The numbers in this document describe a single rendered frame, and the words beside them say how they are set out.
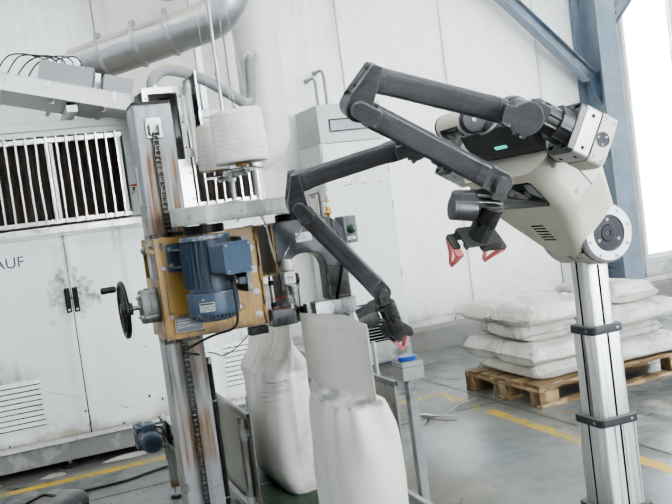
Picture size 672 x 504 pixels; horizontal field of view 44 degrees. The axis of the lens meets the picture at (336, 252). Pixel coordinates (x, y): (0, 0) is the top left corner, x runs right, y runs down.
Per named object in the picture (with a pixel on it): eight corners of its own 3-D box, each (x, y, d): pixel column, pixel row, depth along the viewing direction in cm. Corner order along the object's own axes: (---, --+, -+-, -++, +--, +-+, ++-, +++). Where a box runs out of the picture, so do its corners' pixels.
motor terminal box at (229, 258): (256, 278, 238) (250, 238, 237) (228, 284, 230) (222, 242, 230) (237, 280, 243) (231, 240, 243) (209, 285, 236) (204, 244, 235)
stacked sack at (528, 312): (616, 312, 518) (613, 289, 518) (527, 331, 494) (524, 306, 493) (572, 308, 558) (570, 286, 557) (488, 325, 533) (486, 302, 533)
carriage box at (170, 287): (270, 323, 263) (257, 225, 261) (164, 342, 250) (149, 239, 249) (249, 317, 285) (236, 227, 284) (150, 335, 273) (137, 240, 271)
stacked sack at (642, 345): (694, 351, 544) (691, 328, 544) (613, 371, 520) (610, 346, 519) (647, 344, 584) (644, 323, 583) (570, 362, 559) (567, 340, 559)
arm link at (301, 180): (279, 178, 236) (274, 171, 246) (292, 222, 241) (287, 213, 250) (425, 131, 241) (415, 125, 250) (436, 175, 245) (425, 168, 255)
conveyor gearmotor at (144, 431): (174, 453, 406) (170, 423, 405) (143, 460, 400) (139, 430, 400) (163, 440, 434) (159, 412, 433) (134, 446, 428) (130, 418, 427)
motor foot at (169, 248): (213, 267, 248) (209, 239, 247) (174, 273, 243) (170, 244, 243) (206, 267, 256) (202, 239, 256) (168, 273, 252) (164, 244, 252)
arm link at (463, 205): (511, 178, 189) (497, 169, 197) (464, 174, 187) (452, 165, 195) (502, 228, 193) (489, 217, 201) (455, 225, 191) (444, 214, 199)
